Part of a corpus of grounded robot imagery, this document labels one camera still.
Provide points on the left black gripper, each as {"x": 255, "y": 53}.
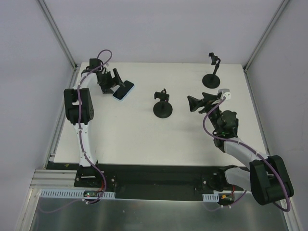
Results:
{"x": 109, "y": 81}

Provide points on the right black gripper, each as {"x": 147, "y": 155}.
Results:
{"x": 205, "y": 104}

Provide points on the blue case smartphone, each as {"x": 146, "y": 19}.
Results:
{"x": 123, "y": 91}

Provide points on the black phone stand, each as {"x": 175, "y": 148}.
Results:
{"x": 162, "y": 109}
{"x": 212, "y": 81}

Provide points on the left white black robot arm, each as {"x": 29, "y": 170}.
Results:
{"x": 79, "y": 109}

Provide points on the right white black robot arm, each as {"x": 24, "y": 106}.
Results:
{"x": 265, "y": 176}

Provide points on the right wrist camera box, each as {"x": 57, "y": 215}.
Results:
{"x": 224, "y": 94}

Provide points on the right white cable duct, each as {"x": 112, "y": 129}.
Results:
{"x": 211, "y": 197}

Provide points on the white cable duct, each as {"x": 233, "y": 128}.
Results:
{"x": 211, "y": 197}
{"x": 76, "y": 194}

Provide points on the left aluminium frame post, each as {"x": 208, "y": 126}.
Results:
{"x": 56, "y": 32}

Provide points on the aluminium frame post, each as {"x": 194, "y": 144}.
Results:
{"x": 272, "y": 23}
{"x": 56, "y": 32}

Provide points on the left white cable duct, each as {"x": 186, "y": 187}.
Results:
{"x": 76, "y": 194}

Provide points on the right aluminium frame post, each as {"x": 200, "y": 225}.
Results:
{"x": 272, "y": 23}

